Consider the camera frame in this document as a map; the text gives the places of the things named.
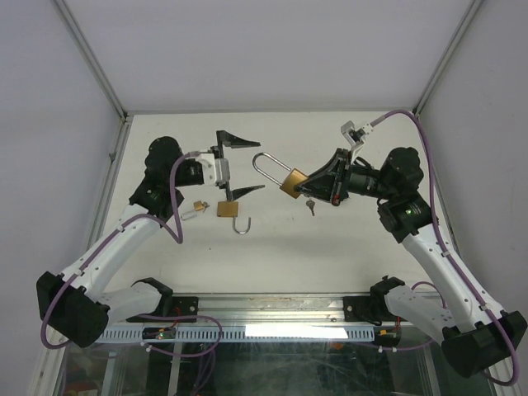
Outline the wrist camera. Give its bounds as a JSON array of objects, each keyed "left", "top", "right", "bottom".
[
  {"left": 196, "top": 152, "right": 217, "bottom": 187},
  {"left": 341, "top": 120, "right": 374, "bottom": 162}
]

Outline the medium brass padlock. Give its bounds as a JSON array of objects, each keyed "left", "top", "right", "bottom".
[{"left": 217, "top": 200, "right": 252, "bottom": 235}]

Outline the aluminium mounting rail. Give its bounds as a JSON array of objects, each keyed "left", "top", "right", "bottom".
[{"left": 98, "top": 290, "right": 455, "bottom": 328}]

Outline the silver key set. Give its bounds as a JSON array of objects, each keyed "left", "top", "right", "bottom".
[{"left": 305, "top": 198, "right": 315, "bottom": 216}]

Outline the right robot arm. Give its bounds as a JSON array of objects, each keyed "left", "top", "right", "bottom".
[{"left": 295, "top": 148, "right": 527, "bottom": 378}]

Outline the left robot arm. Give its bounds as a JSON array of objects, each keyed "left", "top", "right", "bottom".
[{"left": 36, "top": 130, "right": 259, "bottom": 350}]

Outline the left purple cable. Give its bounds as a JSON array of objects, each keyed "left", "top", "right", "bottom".
[{"left": 40, "top": 150, "right": 224, "bottom": 396}]

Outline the tall brass padlock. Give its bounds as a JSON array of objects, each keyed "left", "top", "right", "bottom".
[{"left": 252, "top": 151, "right": 309, "bottom": 200}]

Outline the small brass padlock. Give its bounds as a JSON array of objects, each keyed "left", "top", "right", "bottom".
[{"left": 180, "top": 200, "right": 210, "bottom": 221}]

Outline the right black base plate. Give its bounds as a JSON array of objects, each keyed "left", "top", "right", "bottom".
[{"left": 342, "top": 295, "right": 397, "bottom": 326}]

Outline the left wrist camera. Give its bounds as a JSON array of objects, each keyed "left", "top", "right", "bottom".
[{"left": 196, "top": 152, "right": 217, "bottom": 187}]

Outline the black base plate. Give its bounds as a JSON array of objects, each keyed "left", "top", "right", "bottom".
[
  {"left": 342, "top": 295, "right": 397, "bottom": 326},
  {"left": 126, "top": 295, "right": 199, "bottom": 323}
]

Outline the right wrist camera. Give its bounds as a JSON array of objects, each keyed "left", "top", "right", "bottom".
[{"left": 341, "top": 120, "right": 374, "bottom": 162}]

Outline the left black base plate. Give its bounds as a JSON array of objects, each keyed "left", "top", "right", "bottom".
[{"left": 126, "top": 295, "right": 199, "bottom": 323}]

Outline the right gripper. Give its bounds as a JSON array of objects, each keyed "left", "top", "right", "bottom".
[{"left": 295, "top": 148, "right": 395, "bottom": 205}]

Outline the white slotted cable duct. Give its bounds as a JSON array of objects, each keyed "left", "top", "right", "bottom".
[{"left": 97, "top": 323, "right": 375, "bottom": 344}]

